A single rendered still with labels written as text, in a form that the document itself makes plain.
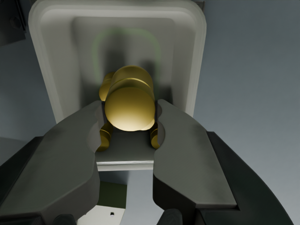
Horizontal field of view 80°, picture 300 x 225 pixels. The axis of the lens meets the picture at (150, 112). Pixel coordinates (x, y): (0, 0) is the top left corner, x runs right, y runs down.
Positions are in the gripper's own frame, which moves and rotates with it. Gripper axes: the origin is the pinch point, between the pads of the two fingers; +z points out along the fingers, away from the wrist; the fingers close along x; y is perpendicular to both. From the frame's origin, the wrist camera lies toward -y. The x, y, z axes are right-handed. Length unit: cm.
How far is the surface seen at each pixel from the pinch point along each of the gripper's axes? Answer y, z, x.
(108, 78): 2.7, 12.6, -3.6
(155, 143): 12.8, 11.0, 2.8
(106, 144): 12.7, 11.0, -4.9
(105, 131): 11.3, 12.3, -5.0
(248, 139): 18.0, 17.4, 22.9
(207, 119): 12.7, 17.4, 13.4
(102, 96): 4.5, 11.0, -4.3
